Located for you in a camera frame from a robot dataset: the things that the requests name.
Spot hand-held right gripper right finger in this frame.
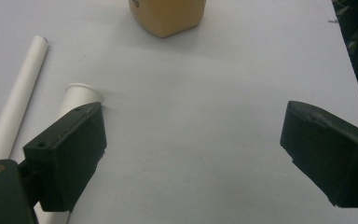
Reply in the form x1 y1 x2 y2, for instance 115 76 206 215
280 100 358 209

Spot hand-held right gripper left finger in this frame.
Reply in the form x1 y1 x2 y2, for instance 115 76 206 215
22 102 107 213

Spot white pen with flared end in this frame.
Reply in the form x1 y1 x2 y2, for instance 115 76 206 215
36 82 105 224

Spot tan bear pen holder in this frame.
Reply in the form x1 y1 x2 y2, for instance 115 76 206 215
128 0 207 39

